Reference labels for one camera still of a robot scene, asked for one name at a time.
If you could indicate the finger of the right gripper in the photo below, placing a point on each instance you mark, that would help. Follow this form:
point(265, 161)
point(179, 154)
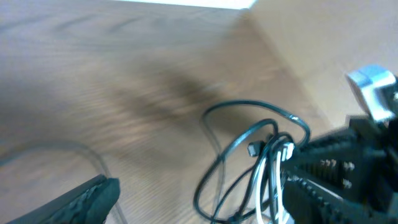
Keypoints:
point(339, 163)
point(308, 203)

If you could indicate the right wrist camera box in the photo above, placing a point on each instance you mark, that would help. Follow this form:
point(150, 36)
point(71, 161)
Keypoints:
point(375, 90)

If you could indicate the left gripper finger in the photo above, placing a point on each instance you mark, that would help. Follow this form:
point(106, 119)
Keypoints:
point(90, 202)

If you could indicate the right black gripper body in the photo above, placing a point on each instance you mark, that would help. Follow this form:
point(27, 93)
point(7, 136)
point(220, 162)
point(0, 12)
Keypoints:
point(380, 137)

